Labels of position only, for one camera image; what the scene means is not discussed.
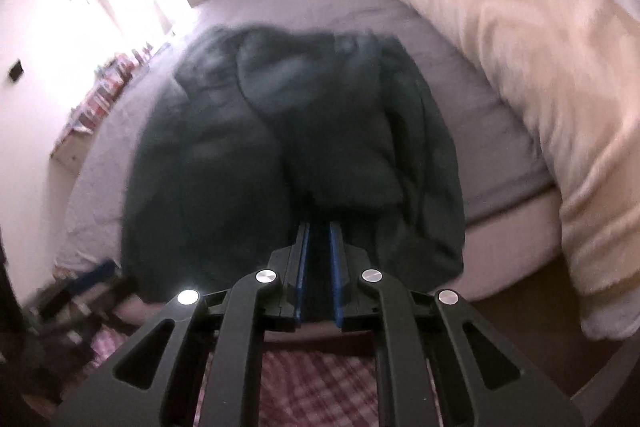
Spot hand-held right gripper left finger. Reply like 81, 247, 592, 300
50, 222, 313, 427

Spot person's pink checkered pants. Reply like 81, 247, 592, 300
90, 327, 446, 427

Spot cream leaf print blanket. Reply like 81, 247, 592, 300
317, 0, 640, 340

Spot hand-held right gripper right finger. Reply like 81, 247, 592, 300
329, 221, 586, 427

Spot bed with grey sheet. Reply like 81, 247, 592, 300
52, 0, 566, 323

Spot dark floor clutter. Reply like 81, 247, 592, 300
25, 259, 143, 360

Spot dark green puffer jacket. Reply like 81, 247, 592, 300
120, 24, 466, 308

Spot white nightstand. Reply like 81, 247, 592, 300
50, 127, 95, 176

